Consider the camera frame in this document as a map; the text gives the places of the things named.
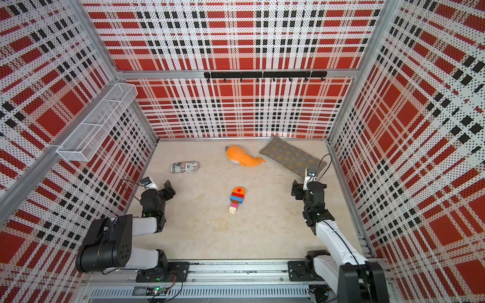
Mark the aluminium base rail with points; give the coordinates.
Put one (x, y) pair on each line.
(218, 281)

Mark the orange plush toy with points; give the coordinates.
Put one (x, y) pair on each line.
(238, 155)

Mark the green circuit board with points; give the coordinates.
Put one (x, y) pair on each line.
(155, 291)

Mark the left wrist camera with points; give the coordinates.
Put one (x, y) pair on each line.
(147, 183)

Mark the black hook rail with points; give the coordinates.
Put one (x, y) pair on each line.
(265, 74)

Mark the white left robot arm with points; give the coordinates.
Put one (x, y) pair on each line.
(108, 244)

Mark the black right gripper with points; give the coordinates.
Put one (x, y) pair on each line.
(297, 190)

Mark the orange round lego piece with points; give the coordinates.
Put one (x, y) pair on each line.
(239, 190)

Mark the blue lego brick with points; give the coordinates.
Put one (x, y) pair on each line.
(236, 200)

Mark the red lego brick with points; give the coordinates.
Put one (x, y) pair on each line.
(237, 196)

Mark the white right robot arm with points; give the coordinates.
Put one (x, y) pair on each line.
(351, 276)

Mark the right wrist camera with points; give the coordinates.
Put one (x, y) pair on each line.
(310, 176)

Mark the white wire mesh basket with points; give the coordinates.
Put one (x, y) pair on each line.
(87, 138)

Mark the grey patterned cushion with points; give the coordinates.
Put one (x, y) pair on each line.
(292, 158)

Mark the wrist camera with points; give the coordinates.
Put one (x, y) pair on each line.
(310, 176)
(147, 183)

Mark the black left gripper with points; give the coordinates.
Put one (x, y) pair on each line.
(168, 190)

